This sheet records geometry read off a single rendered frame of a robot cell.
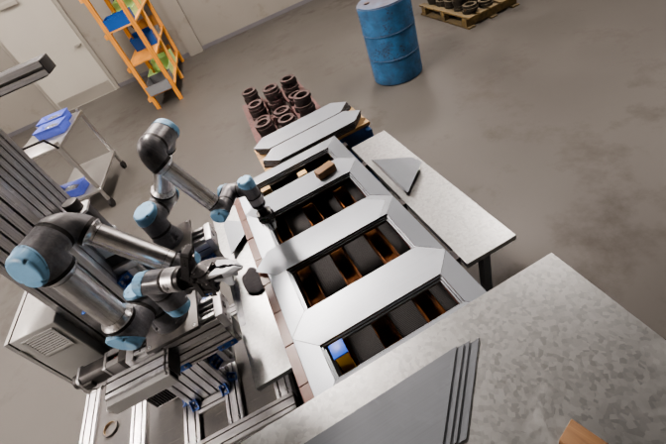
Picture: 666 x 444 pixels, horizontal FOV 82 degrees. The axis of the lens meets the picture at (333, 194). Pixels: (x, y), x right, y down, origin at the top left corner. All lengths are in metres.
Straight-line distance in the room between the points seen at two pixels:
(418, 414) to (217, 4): 8.82
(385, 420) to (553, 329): 0.54
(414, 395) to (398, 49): 3.96
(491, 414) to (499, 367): 0.13
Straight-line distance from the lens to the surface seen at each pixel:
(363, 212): 1.98
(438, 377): 1.22
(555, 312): 1.34
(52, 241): 1.38
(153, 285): 1.27
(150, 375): 1.81
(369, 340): 1.91
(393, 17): 4.55
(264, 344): 1.94
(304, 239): 1.98
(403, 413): 1.20
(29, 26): 9.68
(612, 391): 1.27
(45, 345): 2.02
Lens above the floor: 2.20
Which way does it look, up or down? 39 degrees down
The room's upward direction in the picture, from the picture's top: 23 degrees counter-clockwise
